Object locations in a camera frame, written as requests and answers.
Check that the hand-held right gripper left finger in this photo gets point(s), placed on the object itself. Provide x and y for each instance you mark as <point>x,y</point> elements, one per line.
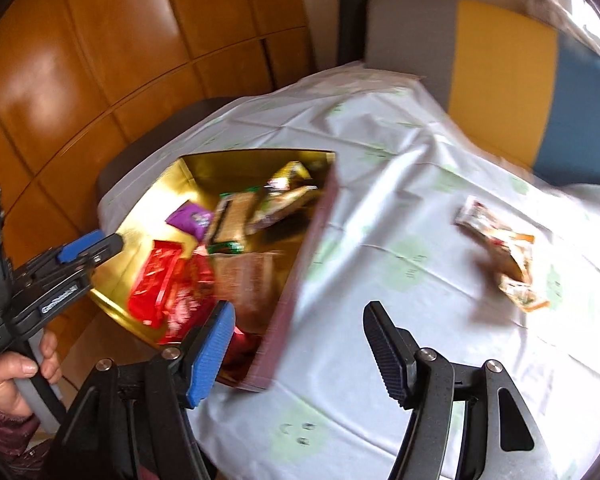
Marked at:
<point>210,355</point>

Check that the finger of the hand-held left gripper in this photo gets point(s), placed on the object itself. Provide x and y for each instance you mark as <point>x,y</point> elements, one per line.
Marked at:
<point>105,247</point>
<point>75,247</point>

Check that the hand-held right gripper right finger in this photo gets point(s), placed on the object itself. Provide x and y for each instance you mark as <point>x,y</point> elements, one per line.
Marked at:
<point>385,355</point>

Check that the red snack bar packet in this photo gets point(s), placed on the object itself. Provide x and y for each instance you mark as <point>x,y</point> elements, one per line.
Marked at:
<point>190,300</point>

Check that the bright red snack packet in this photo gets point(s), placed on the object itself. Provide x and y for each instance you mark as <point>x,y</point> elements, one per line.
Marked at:
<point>155,285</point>

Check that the purple snack packet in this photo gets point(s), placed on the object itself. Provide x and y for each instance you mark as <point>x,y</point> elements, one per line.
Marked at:
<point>190,220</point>

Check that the gold gift box maroon side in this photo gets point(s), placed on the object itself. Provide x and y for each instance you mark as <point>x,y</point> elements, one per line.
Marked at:
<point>305,260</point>

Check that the biscuit packet green ends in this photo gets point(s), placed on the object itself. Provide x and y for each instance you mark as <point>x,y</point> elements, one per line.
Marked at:
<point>232,220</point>

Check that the yellow green snack packet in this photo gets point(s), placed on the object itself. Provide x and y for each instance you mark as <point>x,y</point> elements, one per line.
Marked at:
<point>285,207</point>

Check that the person's left hand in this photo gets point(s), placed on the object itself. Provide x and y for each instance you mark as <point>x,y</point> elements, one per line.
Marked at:
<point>10,385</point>

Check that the pale blue smiley tablecloth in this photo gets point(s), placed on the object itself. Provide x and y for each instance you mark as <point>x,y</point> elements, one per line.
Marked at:
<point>405,280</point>

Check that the dark grey chair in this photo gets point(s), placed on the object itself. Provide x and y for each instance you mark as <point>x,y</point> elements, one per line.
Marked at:
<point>150,145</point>

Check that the grey yellow blue chair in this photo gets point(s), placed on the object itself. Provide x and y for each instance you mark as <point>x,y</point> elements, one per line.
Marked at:
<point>500,75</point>

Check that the window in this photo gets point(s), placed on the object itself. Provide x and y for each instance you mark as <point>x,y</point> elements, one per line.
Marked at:
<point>575,5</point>

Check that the black upright post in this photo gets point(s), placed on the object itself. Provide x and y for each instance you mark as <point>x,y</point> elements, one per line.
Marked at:
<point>355,15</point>

